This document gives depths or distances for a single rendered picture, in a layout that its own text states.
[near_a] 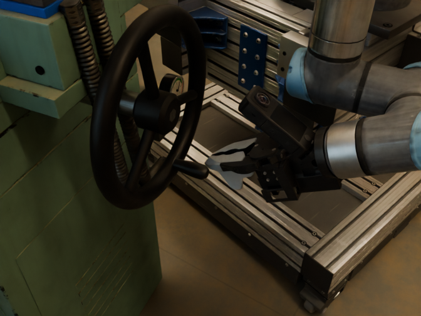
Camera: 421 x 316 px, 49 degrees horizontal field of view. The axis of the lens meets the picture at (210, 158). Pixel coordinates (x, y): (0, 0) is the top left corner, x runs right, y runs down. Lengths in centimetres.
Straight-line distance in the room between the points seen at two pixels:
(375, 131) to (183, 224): 106
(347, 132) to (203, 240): 98
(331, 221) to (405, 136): 79
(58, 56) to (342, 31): 36
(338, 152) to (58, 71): 36
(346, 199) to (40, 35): 104
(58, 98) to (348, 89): 38
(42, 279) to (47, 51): 44
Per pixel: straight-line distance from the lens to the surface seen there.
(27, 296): 88
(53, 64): 60
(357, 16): 63
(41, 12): 58
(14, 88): 64
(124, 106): 66
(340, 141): 60
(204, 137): 156
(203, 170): 71
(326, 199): 139
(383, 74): 67
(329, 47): 65
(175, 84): 96
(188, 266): 146
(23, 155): 74
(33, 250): 83
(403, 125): 59
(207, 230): 155
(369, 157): 59
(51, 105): 61
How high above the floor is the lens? 119
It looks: 41 degrees down
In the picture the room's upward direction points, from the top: straight up
